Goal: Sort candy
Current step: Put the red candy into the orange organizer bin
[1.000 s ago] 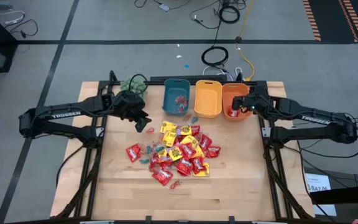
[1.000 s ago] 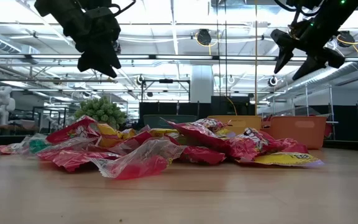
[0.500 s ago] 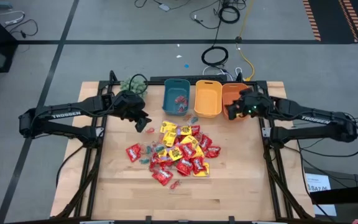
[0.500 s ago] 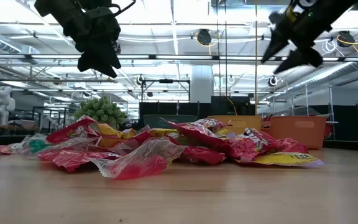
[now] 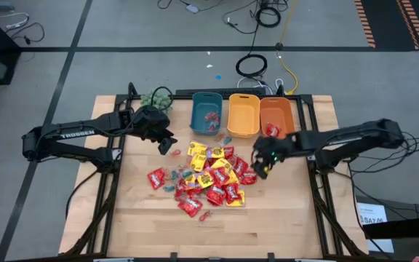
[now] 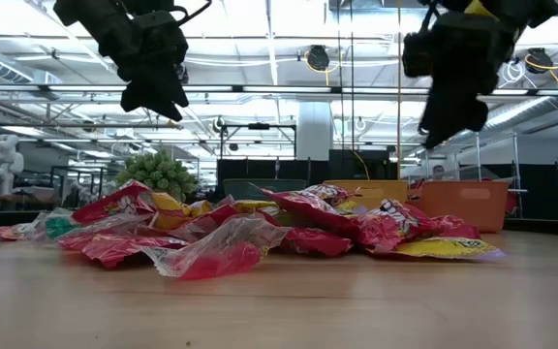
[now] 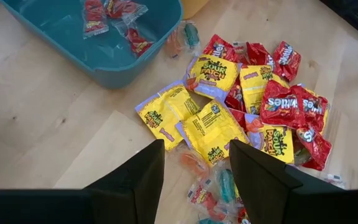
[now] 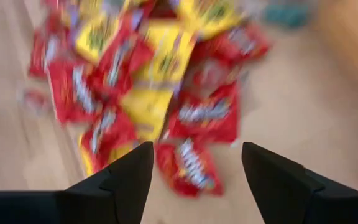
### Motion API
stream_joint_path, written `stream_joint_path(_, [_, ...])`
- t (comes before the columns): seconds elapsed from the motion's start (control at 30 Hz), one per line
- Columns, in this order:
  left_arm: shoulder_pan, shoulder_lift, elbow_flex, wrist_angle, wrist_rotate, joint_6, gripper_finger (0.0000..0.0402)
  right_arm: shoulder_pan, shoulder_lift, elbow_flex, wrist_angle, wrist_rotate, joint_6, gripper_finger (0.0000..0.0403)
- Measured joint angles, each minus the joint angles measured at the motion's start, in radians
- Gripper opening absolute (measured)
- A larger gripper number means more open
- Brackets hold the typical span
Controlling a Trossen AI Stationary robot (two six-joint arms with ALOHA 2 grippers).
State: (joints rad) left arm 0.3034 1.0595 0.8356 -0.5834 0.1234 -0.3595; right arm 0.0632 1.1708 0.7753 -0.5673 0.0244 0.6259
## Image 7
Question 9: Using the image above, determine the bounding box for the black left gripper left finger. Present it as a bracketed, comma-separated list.
[84, 139, 167, 224]

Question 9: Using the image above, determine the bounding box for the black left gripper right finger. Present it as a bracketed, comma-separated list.
[228, 139, 304, 224]

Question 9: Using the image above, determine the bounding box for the teal gummy fish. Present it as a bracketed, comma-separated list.
[214, 167, 238, 205]
[181, 21, 202, 52]
[197, 217, 226, 224]

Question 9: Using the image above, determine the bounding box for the yellow Sour Patch candy pack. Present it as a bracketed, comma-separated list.
[239, 64, 290, 116]
[183, 54, 242, 101]
[246, 114, 295, 165]
[175, 99, 250, 168]
[134, 80, 201, 152]

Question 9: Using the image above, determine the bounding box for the red gummy fish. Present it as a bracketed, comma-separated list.
[104, 0, 149, 26]
[187, 182, 230, 222]
[81, 0, 110, 40]
[124, 27, 155, 59]

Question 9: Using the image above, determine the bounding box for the orange gummy fish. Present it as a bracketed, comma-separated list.
[165, 29, 186, 59]
[178, 149, 211, 182]

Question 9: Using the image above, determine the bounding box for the red Skittles candy pack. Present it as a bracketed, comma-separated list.
[203, 33, 239, 63]
[224, 79, 247, 112]
[273, 40, 303, 82]
[230, 108, 251, 131]
[292, 83, 331, 133]
[246, 42, 276, 68]
[295, 124, 333, 171]
[259, 79, 306, 129]

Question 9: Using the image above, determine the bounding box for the teal plastic bin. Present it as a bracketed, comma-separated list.
[0, 0, 185, 90]

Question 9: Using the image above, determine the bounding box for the yellow plastic bin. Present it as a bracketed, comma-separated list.
[180, 0, 211, 19]

